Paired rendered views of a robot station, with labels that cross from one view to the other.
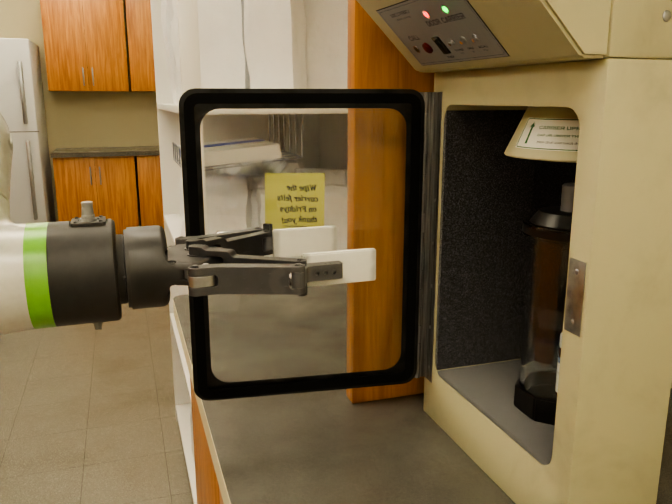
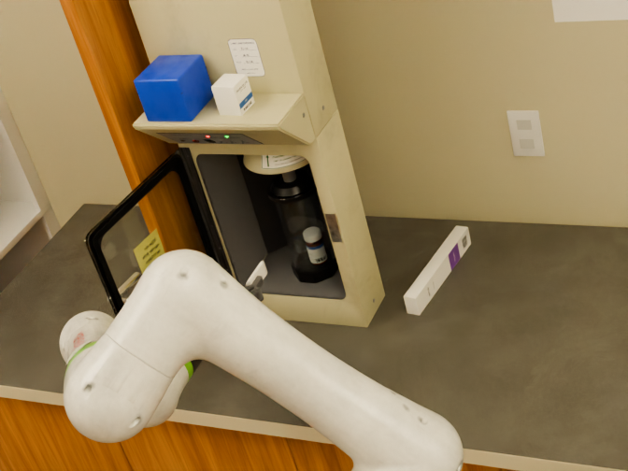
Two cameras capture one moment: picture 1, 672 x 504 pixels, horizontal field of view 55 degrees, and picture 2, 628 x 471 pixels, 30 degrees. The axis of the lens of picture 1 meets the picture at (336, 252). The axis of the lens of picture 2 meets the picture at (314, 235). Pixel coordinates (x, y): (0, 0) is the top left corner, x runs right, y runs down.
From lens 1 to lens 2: 1.78 m
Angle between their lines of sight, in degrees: 41
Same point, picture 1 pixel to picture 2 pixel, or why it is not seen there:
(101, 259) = not seen: hidden behind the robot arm
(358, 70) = (133, 157)
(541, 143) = (278, 164)
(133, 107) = not seen: outside the picture
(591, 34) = (309, 135)
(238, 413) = not seen: hidden behind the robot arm
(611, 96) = (321, 150)
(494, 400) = (289, 285)
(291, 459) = (221, 383)
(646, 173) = (337, 166)
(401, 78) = (149, 145)
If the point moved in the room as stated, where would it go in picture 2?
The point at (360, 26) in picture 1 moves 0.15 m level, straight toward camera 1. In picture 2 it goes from (124, 133) to (172, 149)
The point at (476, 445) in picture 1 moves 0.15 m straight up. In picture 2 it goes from (292, 312) to (276, 257)
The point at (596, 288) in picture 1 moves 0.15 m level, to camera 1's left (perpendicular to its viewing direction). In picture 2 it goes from (341, 221) to (292, 263)
